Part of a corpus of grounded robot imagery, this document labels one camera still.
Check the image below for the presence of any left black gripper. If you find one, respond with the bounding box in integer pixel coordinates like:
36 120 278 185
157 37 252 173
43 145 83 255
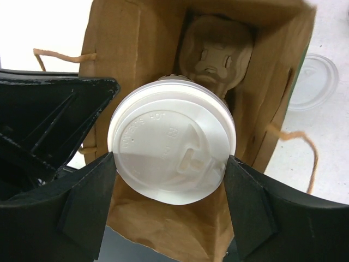
1 69 120 200

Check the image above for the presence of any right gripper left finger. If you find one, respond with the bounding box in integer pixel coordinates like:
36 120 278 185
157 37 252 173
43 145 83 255
1 152 116 261

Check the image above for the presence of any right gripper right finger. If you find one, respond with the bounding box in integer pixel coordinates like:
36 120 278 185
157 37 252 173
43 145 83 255
224 156 348 261

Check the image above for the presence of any white paper coffee cup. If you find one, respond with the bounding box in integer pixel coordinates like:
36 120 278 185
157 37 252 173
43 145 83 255
107 73 235 206

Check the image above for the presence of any clear plastic cup lid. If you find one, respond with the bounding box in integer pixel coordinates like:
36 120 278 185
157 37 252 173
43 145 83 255
107 79 235 206

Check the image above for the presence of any brown cardboard cup carrier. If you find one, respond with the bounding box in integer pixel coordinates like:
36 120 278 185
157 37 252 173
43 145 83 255
178 15 254 99

